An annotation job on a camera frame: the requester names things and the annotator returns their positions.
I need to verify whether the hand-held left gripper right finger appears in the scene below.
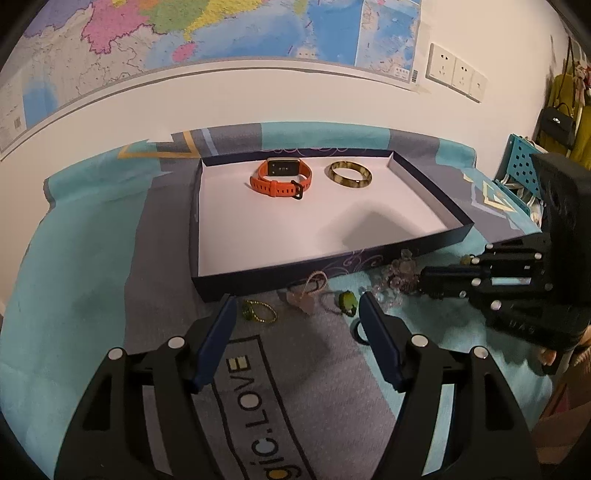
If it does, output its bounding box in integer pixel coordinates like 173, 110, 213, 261
358, 291, 539, 480

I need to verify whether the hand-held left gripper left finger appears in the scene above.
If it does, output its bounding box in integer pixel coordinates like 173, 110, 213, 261
53, 293, 238, 480

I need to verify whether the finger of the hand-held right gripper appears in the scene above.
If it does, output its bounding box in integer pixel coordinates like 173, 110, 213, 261
418, 265, 550, 320
462, 235, 552, 278

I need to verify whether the clear crystal bead bracelet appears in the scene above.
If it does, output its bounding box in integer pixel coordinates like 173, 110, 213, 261
367, 248, 422, 308

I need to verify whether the purple beaded bracelet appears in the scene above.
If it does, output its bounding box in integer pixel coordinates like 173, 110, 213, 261
390, 261, 422, 294

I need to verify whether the green gem ring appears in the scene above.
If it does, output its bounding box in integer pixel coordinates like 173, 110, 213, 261
322, 289, 358, 318

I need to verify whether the pink heart ring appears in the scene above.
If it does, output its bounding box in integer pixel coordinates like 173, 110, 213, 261
286, 272, 329, 315

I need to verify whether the dark blue cardboard box tray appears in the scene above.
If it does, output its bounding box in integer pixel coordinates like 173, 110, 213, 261
190, 148, 475, 303

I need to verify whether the person's right forearm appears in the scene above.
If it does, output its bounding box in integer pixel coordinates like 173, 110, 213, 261
531, 364, 591, 467

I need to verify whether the person's right hand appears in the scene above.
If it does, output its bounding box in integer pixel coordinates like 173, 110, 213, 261
538, 323, 591, 377

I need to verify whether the blue perforated rack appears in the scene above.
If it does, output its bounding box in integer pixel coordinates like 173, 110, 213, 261
493, 134, 551, 223

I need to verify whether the black handbag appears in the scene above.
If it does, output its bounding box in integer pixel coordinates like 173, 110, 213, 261
538, 103, 579, 149

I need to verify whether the yellow hanging garment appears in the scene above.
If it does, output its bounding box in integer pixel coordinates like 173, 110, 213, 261
547, 71, 591, 163

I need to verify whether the teal grey printed cloth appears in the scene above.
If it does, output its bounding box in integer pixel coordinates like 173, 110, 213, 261
0, 122, 591, 480

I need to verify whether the amber patterned bangle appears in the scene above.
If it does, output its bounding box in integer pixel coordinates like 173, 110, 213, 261
328, 160, 373, 190

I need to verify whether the orange smart watch band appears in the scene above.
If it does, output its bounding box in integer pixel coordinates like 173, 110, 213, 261
249, 157, 315, 200

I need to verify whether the white wall socket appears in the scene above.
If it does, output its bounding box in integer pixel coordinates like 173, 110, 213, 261
451, 58, 477, 94
426, 42, 458, 86
468, 69, 489, 103

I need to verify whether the colourful wall map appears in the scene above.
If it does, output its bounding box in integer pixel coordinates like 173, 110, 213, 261
0, 0, 424, 155

